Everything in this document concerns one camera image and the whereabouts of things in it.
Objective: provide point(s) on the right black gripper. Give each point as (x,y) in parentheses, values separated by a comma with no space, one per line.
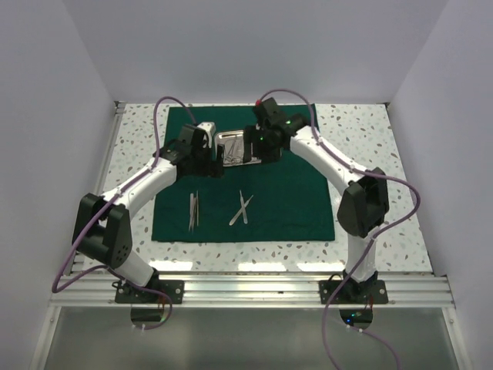
(251,136)

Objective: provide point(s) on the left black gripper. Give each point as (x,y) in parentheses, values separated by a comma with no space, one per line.
(212,168)

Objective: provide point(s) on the steel instrument tray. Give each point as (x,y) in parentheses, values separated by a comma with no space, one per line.
(234,142)

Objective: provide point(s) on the dark green surgical cloth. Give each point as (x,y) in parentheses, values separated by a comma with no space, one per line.
(291,202)

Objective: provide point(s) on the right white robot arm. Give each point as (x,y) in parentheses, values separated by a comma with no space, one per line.
(364,194)

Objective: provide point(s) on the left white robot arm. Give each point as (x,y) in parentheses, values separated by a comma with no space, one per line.
(103,225)

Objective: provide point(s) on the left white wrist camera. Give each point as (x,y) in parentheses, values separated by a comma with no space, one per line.
(210,129)

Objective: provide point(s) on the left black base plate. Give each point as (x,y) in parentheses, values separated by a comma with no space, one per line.
(161,291)

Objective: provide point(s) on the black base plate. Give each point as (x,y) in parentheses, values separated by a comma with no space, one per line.
(161,291)
(352,291)

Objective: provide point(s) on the aluminium left side rail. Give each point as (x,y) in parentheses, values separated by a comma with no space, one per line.
(105,148)

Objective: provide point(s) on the aluminium rail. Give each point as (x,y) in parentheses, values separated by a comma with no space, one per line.
(105,148)
(276,290)

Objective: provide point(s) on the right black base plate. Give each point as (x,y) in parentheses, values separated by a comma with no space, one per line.
(352,291)

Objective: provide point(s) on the aluminium front rail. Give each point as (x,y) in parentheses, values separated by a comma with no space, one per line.
(276,290)

